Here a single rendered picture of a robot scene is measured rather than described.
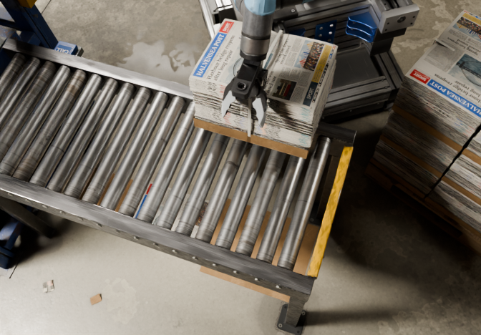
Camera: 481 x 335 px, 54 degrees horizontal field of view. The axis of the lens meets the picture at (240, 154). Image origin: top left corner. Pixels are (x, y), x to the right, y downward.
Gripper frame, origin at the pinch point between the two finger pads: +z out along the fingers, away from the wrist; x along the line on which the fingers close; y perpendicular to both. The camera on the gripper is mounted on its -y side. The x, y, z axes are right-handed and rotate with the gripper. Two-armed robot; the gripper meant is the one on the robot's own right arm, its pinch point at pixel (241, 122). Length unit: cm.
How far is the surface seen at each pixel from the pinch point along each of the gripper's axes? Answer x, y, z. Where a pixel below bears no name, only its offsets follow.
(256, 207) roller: -8.5, -0.8, 27.2
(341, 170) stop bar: -29.5, 14.5, 15.5
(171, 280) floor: 30, 25, 105
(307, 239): -23, 58, 85
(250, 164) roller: -2.1, 10.3, 20.0
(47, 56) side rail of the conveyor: 84, 25, 9
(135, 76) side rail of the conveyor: 48, 26, 9
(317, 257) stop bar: -30.0, -9.4, 30.6
